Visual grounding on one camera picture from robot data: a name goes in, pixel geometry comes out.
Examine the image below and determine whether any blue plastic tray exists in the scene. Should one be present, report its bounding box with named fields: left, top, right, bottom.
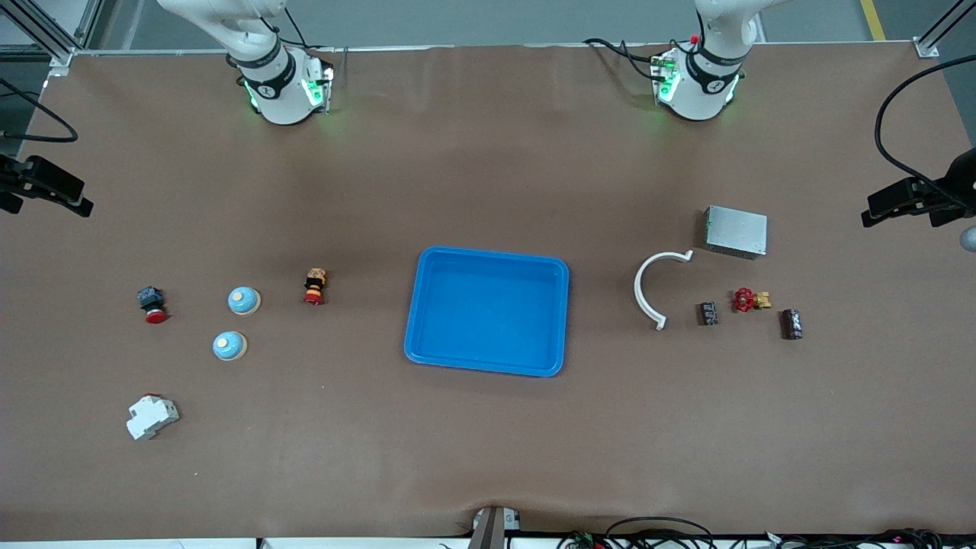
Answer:
left=403, top=246, right=570, bottom=378

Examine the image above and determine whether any white circuit breaker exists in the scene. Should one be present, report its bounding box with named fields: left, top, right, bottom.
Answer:
left=126, top=393, right=181, bottom=441

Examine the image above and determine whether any black left base cable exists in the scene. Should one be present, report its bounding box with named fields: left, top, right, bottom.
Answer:
left=583, top=37, right=672, bottom=83

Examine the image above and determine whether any aluminium frame post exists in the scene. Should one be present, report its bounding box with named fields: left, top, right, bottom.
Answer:
left=913, top=0, right=976, bottom=59
left=0, top=0, right=104, bottom=69

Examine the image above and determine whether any brown camera stand post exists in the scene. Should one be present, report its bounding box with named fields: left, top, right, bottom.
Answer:
left=467, top=506, right=506, bottom=549

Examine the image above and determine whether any black looped cable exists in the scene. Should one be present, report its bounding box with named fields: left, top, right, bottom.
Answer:
left=605, top=516, right=715, bottom=549

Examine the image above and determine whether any grey metal box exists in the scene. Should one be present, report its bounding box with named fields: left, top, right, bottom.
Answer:
left=704, top=205, right=769, bottom=261

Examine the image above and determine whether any black cable bundle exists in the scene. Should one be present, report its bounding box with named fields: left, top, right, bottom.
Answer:
left=717, top=528, right=976, bottom=549

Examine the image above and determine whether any brown table mat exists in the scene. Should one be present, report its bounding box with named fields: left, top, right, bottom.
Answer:
left=0, top=42, right=976, bottom=542

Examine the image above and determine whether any black right base cable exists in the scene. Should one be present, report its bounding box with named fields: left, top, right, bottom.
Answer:
left=282, top=6, right=336, bottom=51

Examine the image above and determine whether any red button dark blue body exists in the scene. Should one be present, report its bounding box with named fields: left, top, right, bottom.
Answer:
left=137, top=286, right=169, bottom=325

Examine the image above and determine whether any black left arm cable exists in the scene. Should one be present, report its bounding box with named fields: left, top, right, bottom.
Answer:
left=875, top=53, right=976, bottom=201

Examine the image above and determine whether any black base cable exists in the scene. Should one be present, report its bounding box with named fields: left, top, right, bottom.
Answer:
left=282, top=6, right=336, bottom=51
left=583, top=37, right=672, bottom=83

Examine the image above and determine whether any white curved pipe clamp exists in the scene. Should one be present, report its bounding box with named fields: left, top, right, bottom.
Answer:
left=634, top=249, right=695, bottom=331

